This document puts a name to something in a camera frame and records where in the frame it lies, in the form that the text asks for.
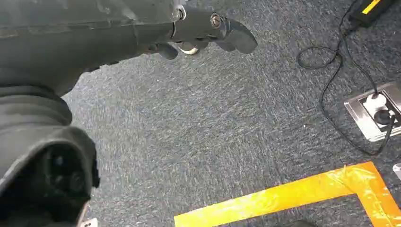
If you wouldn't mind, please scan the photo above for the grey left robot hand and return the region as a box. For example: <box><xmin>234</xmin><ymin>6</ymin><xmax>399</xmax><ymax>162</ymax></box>
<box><xmin>0</xmin><ymin>0</ymin><xmax>259</xmax><ymax>227</ymax></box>

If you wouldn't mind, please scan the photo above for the ribbed grey left arm sleeve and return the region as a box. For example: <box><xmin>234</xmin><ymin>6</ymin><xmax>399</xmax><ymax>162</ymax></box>
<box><xmin>0</xmin><ymin>84</ymin><xmax>73</xmax><ymax>129</ymax></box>

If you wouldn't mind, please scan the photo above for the yellow floor tape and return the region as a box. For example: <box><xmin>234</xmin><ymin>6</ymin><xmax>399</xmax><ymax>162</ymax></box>
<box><xmin>174</xmin><ymin>161</ymin><xmax>401</xmax><ymax>227</ymax></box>

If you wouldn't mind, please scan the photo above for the black adapter with yellow label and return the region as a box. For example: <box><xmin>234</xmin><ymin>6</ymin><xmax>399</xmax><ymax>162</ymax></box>
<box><xmin>348</xmin><ymin>0</ymin><xmax>397</xmax><ymax>27</ymax></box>

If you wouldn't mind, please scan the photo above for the steel floor socket box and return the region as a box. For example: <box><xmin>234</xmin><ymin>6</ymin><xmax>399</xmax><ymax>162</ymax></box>
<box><xmin>344</xmin><ymin>80</ymin><xmax>401</xmax><ymax>142</ymax></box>

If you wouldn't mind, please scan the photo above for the white power plug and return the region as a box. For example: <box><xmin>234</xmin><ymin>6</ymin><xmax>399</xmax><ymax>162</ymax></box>
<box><xmin>363</xmin><ymin>93</ymin><xmax>391</xmax><ymax>118</ymax></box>

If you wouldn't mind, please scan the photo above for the black power plug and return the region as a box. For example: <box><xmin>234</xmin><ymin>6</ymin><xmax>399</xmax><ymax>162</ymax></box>
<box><xmin>374</xmin><ymin>109</ymin><xmax>396</xmax><ymax>126</ymax></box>

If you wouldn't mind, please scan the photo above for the black looped cable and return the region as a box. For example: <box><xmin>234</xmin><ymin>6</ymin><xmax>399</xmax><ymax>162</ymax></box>
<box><xmin>296</xmin><ymin>0</ymin><xmax>396</xmax><ymax>157</ymax></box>

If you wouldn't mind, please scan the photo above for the black short cable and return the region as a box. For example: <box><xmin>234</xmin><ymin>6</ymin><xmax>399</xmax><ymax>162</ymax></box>
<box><xmin>342</xmin><ymin>29</ymin><xmax>380</xmax><ymax>96</ymax></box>

